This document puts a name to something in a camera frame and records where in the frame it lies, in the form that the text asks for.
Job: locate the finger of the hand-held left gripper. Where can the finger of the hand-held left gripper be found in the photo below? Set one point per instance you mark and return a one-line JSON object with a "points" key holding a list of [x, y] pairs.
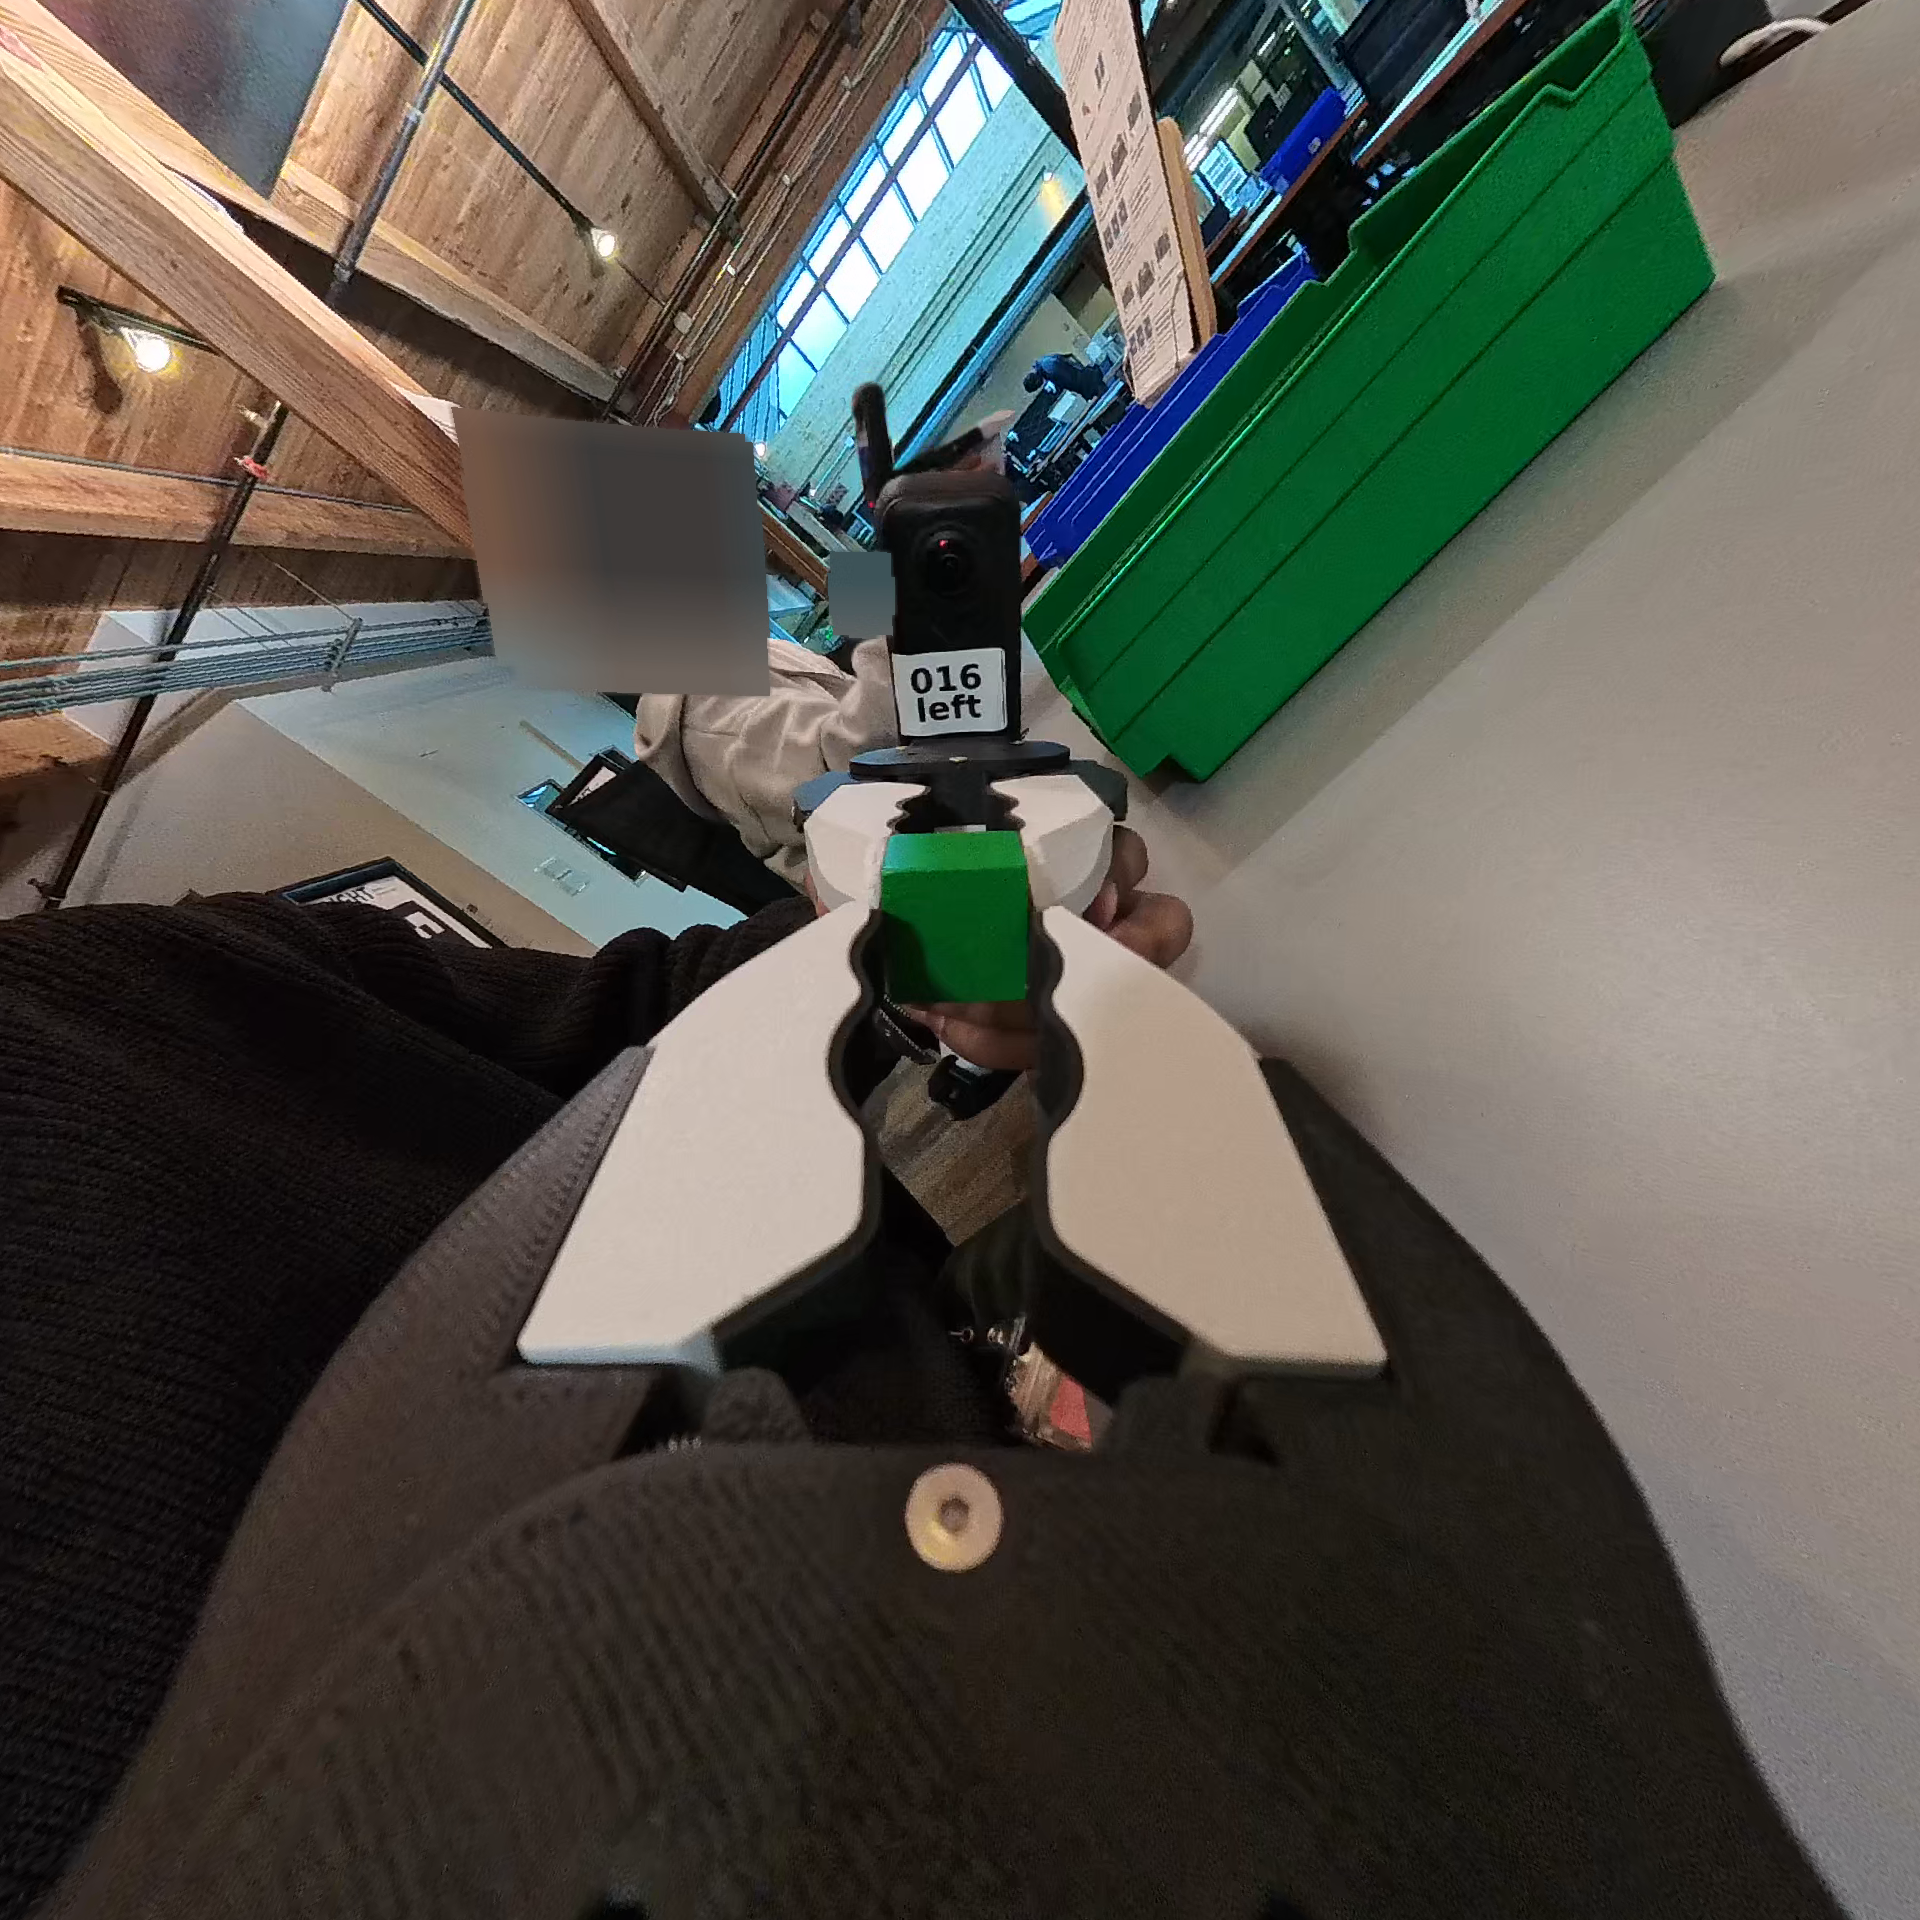
{"points": [[844, 846], [1068, 842]]}

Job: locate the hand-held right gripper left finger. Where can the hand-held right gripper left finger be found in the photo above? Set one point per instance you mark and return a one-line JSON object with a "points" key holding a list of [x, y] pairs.
{"points": [[721, 1172]]}

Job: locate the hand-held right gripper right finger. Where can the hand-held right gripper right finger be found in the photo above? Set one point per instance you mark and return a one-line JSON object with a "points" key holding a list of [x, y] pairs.
{"points": [[1201, 1186]]}

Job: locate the green wooden cube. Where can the green wooden cube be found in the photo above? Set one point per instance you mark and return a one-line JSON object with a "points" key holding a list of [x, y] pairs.
{"points": [[951, 921]]}

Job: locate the green plastic bin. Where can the green plastic bin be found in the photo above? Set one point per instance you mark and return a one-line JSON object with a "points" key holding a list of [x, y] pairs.
{"points": [[1351, 452]]}

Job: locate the person's left forearm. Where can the person's left forearm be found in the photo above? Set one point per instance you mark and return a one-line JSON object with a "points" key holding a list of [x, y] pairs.
{"points": [[691, 968]]}

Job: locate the person's left hand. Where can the person's left hand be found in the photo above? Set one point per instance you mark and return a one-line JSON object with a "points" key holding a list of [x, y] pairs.
{"points": [[1148, 917]]}

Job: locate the blue plastic bin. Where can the blue plastic bin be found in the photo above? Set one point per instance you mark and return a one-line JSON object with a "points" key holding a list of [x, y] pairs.
{"points": [[1154, 421], [1304, 134]]}

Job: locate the black framed sign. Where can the black framed sign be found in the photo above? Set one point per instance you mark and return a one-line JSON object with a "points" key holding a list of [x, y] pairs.
{"points": [[389, 898]]}

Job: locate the wooden document stand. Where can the wooden document stand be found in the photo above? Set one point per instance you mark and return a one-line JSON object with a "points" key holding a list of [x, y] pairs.
{"points": [[1189, 226]]}

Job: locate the instruction sheet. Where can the instruction sheet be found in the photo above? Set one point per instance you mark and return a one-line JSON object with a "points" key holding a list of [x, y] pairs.
{"points": [[1117, 180]]}

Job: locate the person's black sweater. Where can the person's black sweater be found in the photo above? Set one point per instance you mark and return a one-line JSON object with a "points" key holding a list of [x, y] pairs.
{"points": [[228, 1199]]}

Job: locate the ceiling spot light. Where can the ceiling spot light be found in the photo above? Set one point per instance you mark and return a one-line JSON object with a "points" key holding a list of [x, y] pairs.
{"points": [[150, 351], [601, 240]]}

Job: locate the black ceiling pipe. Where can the black ceiling pipe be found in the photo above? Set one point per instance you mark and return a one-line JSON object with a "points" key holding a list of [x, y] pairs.
{"points": [[239, 524]]}

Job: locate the black box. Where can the black box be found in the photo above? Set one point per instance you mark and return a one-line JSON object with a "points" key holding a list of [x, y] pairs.
{"points": [[1708, 59]]}

